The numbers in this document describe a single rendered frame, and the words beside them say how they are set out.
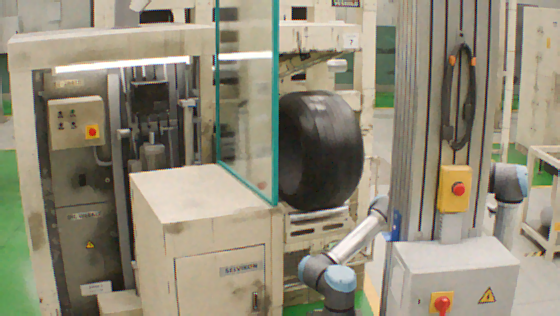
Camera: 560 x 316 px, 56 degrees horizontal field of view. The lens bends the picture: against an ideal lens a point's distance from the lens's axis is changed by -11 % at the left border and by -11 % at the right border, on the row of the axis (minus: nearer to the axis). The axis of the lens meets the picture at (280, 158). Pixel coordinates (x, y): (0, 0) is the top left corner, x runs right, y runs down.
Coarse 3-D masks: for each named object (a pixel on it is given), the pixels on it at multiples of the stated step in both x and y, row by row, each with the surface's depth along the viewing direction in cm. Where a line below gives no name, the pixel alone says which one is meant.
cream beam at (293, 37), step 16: (288, 32) 288; (304, 32) 292; (320, 32) 295; (336, 32) 300; (352, 32) 303; (288, 48) 290; (304, 48) 294; (320, 48) 298; (336, 48) 302; (352, 48) 306
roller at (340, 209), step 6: (348, 204) 290; (312, 210) 281; (318, 210) 282; (324, 210) 283; (330, 210) 284; (336, 210) 285; (342, 210) 287; (348, 210) 288; (294, 216) 276; (300, 216) 278; (306, 216) 279; (312, 216) 280; (318, 216) 282; (324, 216) 284
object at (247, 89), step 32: (224, 0) 209; (256, 0) 182; (224, 32) 212; (256, 32) 185; (224, 64) 216; (256, 64) 188; (224, 96) 219; (256, 96) 191; (224, 128) 223; (256, 128) 193; (224, 160) 227; (256, 160) 197; (256, 192) 198
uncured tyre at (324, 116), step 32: (288, 96) 279; (320, 96) 275; (288, 128) 312; (320, 128) 261; (352, 128) 267; (288, 160) 314; (320, 160) 260; (352, 160) 267; (288, 192) 289; (320, 192) 267; (352, 192) 278
